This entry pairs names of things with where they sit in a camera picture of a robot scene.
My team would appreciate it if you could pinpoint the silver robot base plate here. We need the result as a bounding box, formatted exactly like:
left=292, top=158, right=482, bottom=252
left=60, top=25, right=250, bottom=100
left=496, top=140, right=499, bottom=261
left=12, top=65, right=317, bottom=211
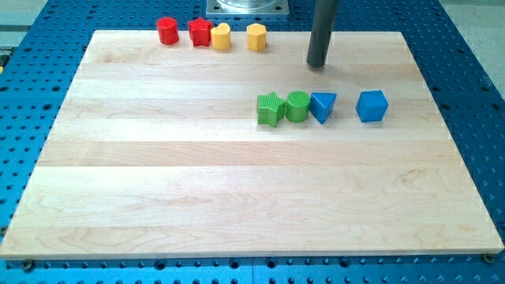
left=205, top=0, right=290, bottom=16

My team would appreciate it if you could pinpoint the red cylinder block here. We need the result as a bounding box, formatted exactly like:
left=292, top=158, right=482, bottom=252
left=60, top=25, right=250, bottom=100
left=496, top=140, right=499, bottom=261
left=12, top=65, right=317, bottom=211
left=156, top=17, right=179, bottom=45

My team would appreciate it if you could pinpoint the light wooden board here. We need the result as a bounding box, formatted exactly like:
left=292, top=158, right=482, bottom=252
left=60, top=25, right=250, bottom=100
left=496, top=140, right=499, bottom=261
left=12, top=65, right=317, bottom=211
left=1, top=30, right=503, bottom=260

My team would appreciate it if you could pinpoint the blue triangle block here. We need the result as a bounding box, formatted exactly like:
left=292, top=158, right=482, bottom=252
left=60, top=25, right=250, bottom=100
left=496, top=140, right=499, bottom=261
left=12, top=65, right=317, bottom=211
left=309, top=92, right=337, bottom=124

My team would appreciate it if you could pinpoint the left front board bolt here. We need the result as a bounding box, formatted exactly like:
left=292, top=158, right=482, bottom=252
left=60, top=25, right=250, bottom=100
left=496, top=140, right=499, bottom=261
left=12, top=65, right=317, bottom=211
left=21, top=260, right=35, bottom=272

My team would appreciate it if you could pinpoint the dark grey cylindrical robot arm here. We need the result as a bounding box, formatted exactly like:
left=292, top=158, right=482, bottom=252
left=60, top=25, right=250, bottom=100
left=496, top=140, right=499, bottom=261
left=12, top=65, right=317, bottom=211
left=306, top=0, right=339, bottom=69

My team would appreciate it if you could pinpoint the yellow heart block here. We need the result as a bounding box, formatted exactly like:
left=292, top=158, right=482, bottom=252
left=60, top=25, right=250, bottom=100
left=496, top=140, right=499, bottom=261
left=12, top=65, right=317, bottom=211
left=211, top=23, right=231, bottom=50

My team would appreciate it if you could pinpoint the green cylinder block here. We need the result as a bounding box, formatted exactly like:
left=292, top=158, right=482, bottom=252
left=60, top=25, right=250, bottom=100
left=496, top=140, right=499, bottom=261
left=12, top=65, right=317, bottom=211
left=286, top=91, right=310, bottom=123

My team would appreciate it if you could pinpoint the blue cube block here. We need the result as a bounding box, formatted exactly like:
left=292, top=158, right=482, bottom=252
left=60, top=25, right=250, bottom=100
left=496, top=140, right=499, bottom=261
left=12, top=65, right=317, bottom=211
left=356, top=90, right=389, bottom=123

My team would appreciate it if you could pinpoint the board bolt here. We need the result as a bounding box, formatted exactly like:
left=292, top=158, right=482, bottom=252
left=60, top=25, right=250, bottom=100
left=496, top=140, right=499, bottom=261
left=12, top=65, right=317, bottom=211
left=21, top=260, right=35, bottom=272
left=482, top=253, right=495, bottom=264

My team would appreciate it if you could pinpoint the yellow hexagon block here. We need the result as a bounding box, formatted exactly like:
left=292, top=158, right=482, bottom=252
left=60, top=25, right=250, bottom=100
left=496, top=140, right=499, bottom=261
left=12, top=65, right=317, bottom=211
left=246, top=23, right=267, bottom=51

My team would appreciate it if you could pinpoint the red star block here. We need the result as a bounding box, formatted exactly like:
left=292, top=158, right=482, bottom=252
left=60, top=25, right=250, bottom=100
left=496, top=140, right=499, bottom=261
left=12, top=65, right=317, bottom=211
left=188, top=17, right=214, bottom=47

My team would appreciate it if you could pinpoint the right front board bolt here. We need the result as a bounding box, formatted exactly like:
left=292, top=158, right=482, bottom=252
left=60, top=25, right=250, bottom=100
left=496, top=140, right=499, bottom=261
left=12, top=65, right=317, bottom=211
left=482, top=253, right=495, bottom=264

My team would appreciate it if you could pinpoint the green star block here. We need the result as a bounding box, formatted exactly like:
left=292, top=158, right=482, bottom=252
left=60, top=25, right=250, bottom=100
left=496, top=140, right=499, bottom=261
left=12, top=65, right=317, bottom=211
left=256, top=92, right=286, bottom=127

